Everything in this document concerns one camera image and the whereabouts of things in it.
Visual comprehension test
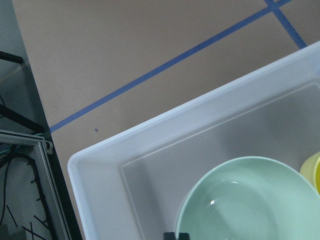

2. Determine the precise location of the translucent white plastic box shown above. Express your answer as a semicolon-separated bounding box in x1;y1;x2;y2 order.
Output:
68;43;320;240

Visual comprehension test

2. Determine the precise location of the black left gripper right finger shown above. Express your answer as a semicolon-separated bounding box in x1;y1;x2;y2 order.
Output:
178;232;190;240

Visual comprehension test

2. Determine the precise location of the yellow plastic cup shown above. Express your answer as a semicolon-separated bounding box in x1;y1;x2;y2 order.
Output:
299;152;320;193

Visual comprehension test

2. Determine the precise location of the aluminium table frame rail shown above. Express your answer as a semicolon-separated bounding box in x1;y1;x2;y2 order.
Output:
0;130;72;240

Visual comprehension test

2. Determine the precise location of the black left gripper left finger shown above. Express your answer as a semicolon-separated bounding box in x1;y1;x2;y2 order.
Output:
163;232;175;240

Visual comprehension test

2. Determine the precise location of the pale green bowl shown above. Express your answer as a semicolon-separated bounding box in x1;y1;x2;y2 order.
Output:
174;156;320;240

